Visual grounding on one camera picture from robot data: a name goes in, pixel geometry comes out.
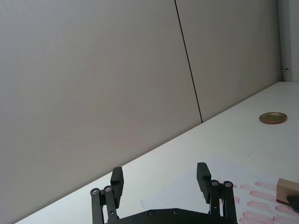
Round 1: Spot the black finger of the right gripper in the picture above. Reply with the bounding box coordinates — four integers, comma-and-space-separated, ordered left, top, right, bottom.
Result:
286, 194, 299, 210

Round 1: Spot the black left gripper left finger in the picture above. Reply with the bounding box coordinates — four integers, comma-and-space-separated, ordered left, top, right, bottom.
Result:
90, 167, 125, 224

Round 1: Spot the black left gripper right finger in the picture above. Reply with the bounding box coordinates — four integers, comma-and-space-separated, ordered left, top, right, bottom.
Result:
197, 162, 238, 224

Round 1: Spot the wooden stamp block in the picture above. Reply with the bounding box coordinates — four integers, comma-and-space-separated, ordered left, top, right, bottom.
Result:
276, 178, 299, 206

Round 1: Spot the white paper with red stamps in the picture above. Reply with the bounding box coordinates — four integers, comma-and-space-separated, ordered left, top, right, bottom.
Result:
139, 153, 299, 224

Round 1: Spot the round gold metal lid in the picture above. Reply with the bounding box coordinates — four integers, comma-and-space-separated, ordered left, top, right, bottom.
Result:
258, 112, 288, 125

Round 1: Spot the pale grey post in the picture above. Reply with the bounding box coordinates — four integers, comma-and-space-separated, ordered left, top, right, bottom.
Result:
278, 0, 299, 82

